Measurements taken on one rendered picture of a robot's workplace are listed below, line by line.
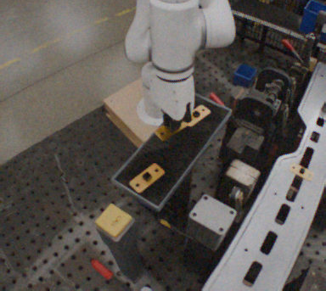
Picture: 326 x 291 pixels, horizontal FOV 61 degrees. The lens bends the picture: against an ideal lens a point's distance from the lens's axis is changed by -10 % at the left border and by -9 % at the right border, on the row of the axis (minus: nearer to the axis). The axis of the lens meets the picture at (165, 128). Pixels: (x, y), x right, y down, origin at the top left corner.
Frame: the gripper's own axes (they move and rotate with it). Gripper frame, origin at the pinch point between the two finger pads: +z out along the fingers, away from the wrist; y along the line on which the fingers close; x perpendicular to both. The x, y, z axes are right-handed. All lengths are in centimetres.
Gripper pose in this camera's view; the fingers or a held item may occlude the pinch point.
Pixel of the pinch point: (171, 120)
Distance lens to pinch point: 73.0
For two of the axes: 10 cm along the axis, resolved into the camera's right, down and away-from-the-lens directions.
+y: 6.4, 5.8, -5.0
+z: 0.0, 6.5, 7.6
